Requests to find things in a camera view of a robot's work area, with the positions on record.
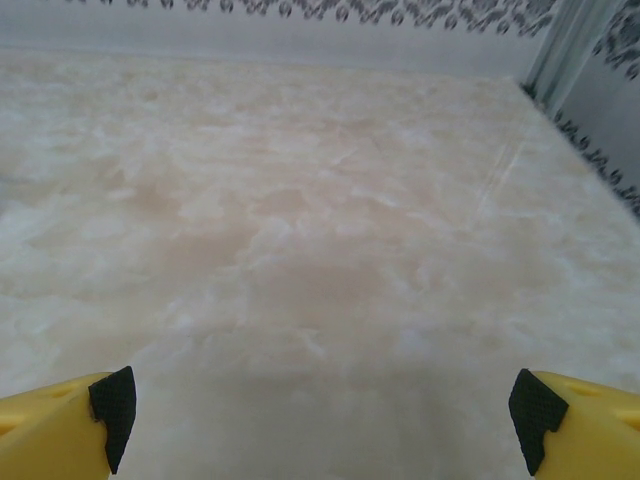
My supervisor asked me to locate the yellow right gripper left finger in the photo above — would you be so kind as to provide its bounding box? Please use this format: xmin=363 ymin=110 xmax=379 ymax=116
xmin=0 ymin=365 xmax=137 ymax=480

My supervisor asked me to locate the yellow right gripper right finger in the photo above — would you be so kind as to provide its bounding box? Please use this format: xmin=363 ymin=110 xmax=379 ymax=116
xmin=508 ymin=368 xmax=640 ymax=480

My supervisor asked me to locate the aluminium frame post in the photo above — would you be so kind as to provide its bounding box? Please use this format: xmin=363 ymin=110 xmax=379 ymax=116
xmin=519 ymin=0 xmax=604 ymax=119

